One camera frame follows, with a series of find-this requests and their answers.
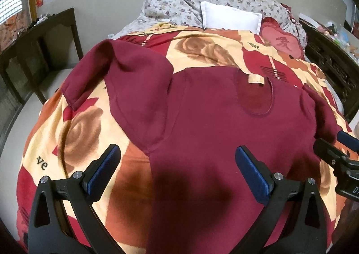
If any white pillow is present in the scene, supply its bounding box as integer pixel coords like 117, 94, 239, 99
200, 1, 262, 35

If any red heart cushion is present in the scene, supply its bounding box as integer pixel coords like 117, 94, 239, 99
260, 17, 304, 60

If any barred window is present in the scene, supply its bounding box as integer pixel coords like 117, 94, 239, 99
0, 0, 22, 23

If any maroon sweatshirt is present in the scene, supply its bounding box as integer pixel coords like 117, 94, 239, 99
61, 40, 339, 253

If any floral quilt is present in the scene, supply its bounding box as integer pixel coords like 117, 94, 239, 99
114, 0, 307, 47

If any dark carved headboard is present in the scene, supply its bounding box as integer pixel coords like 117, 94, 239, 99
299, 19, 358, 122

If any dark wooden desk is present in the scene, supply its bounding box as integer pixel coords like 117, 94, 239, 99
1, 7, 83, 105

